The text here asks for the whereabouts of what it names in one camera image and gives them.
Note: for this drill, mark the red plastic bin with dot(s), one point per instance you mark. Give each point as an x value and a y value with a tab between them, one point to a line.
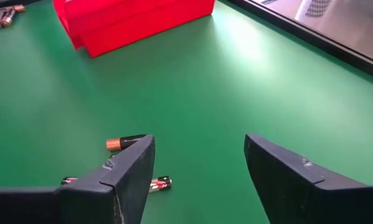
136	21

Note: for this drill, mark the white tower fan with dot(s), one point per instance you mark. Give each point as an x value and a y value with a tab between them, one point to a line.
317	7

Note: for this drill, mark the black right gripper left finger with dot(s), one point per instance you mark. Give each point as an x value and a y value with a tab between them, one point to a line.
112	199

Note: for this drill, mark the black aluminium table frame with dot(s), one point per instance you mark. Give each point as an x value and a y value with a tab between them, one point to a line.
329	46

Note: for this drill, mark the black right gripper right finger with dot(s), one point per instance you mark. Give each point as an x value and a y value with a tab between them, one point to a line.
298	199

